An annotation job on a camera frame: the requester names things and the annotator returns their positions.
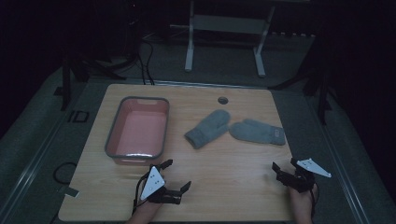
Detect plain grey mitten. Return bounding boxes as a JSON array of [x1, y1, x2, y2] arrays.
[[184, 108, 232, 150]]

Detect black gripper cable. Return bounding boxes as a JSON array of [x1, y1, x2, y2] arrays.
[[132, 172, 151, 217], [309, 183, 319, 218]]

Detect grey mitten with label patch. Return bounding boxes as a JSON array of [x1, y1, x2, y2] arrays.
[[229, 118, 287, 147]]

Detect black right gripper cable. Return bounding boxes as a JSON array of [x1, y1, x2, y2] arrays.
[[309, 183, 319, 218]]

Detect pink basin with grey rim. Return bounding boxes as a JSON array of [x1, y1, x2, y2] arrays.
[[104, 95, 171, 166]]

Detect black looped floor cable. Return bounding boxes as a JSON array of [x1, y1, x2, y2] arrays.
[[52, 161, 78, 186]]

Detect black floor cables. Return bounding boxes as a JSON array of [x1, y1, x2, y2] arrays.
[[135, 38, 156, 86]]

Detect white metal desk frame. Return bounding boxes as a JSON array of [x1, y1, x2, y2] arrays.
[[184, 0, 278, 78]]

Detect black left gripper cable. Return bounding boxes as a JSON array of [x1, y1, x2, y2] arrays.
[[132, 172, 151, 217]]

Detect grey tape piece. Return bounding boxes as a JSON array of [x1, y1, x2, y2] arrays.
[[57, 185, 80, 199]]

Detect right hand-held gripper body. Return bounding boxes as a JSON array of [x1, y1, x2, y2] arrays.
[[276, 158, 332, 194]]

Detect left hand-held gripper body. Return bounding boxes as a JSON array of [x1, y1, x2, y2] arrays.
[[139, 165, 183, 205]]

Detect person's left hand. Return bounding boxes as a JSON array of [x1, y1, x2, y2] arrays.
[[134, 200, 163, 219]]

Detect black tripod stand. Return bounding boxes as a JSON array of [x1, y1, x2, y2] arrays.
[[269, 34, 332, 126], [54, 52, 129, 112]]

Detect person's right hand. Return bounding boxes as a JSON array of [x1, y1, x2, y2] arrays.
[[288, 183, 319, 217]]

